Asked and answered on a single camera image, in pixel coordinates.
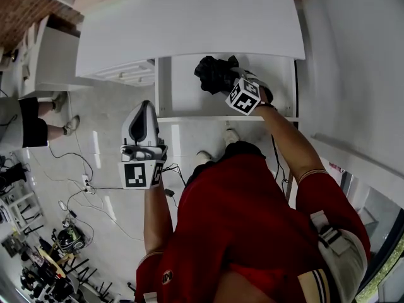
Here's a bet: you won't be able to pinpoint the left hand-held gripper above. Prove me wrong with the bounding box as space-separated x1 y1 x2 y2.
117 99 169 190

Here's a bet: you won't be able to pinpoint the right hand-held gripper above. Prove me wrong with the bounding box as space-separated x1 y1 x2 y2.
225 66 274 117

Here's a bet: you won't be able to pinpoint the white drawer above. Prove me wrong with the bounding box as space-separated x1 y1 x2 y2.
153 53 300 123

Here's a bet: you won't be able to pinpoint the person's left forearm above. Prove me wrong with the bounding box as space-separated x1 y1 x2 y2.
143 181 175 256

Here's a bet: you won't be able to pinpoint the person's right forearm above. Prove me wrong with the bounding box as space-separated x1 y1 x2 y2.
259 104 328 183

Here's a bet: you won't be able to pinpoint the white furniture panel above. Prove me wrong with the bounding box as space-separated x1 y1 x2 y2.
74 0 306 90

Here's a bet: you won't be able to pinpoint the person's right white shoe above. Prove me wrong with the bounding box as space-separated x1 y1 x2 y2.
224 128 241 147

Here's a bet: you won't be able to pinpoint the person's white shoe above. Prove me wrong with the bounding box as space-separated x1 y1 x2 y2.
224 128 241 147
195 150 216 167

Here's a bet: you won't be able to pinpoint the person's left white shoe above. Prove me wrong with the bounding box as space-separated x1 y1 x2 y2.
195 150 216 167

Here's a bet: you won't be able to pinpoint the person's black shorts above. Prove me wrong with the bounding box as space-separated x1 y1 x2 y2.
185 140 266 186

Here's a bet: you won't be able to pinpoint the white power strip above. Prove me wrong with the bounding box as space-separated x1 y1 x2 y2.
81 174 96 196

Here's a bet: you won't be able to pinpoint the white shelf unit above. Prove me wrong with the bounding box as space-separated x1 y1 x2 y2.
23 14 95 100

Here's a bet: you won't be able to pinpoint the person's red shirt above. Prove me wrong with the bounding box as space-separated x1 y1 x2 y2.
135 154 372 303

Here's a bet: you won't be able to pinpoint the dark helmet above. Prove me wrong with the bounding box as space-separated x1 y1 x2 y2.
57 225 86 254

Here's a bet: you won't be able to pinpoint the white metal rack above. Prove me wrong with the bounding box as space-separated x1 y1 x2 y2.
0 190 45 234

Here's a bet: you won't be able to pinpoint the wooden stool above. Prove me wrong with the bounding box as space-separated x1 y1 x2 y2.
35 245 80 279

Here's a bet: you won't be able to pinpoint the black framed window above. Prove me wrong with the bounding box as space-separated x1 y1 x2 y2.
340 169 404 303

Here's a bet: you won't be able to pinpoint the black floor cable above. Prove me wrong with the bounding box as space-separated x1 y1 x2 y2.
47 143 95 191

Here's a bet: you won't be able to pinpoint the white floor cable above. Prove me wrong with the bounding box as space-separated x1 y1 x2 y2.
57 189 145 242

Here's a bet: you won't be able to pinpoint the beige shoulder strap pack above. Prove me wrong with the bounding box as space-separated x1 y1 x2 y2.
310 210 369 303

